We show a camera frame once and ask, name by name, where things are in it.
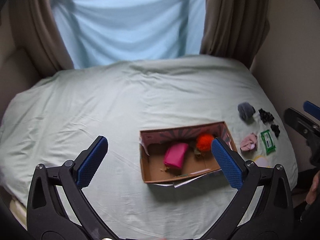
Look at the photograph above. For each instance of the brown curtain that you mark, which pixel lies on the brown curtain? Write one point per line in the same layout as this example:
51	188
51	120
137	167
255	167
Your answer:
235	29
34	29

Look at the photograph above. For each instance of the yellow rimmed round pad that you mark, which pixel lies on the yellow rimmed round pad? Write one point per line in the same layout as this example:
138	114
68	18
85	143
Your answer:
261	161

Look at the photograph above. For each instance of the orange fluffy pom-pom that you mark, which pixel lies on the orange fluffy pom-pom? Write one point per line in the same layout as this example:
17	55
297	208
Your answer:
204	142

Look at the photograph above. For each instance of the brown right curtain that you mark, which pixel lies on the brown right curtain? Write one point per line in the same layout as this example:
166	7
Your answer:
235	29

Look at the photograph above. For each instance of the pale green bed sheet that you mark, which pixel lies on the pale green bed sheet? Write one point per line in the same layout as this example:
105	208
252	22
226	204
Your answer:
62	115

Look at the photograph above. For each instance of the person's right hand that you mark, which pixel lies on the person's right hand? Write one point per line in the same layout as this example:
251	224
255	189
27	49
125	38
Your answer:
312	193

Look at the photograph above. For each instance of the black patterned scarf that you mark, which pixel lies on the black patterned scarf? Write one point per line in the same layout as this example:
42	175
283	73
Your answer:
265	117

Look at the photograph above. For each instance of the pink cloth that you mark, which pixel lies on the pink cloth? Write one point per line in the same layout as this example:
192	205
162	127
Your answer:
249	143

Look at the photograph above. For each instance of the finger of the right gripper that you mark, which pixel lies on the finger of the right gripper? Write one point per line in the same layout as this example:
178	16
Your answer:
312	109
305	127

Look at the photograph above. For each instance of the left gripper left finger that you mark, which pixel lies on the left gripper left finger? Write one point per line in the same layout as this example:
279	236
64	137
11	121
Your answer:
57	207

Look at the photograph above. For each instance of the cardboard box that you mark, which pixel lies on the cardboard box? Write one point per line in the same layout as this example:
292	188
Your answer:
155	143

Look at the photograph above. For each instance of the grey fluffy pom-pom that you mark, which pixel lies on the grey fluffy pom-pom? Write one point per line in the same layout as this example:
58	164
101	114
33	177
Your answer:
246	111

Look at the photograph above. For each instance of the black scrunchie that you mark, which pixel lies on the black scrunchie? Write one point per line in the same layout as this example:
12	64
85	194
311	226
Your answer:
276	130

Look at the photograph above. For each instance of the light blue hanging cloth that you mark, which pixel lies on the light blue hanging cloth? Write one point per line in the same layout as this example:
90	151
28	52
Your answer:
102	32

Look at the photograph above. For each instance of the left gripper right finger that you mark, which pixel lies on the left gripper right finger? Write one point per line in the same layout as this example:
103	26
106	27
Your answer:
262	208

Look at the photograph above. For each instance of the magenta soft pouch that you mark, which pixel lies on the magenta soft pouch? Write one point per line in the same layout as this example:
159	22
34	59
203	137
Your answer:
174	156

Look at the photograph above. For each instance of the brown left curtain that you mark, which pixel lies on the brown left curtain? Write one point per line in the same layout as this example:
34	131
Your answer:
34	29

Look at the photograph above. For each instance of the green wet wipes pack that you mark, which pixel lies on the green wet wipes pack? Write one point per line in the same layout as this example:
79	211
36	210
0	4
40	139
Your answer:
268	141

